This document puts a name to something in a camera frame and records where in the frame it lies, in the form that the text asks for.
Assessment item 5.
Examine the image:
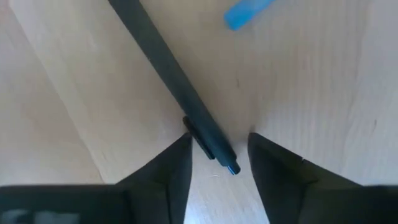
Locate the black pen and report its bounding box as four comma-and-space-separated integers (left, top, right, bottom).
108, 0, 242, 176

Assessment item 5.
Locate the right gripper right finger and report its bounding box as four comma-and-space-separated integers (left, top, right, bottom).
248, 132, 398, 224

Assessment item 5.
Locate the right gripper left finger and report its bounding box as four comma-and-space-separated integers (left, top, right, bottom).
0, 132, 193, 224

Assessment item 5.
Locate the blue pen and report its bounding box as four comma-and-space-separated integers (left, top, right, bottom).
223, 0, 278, 32

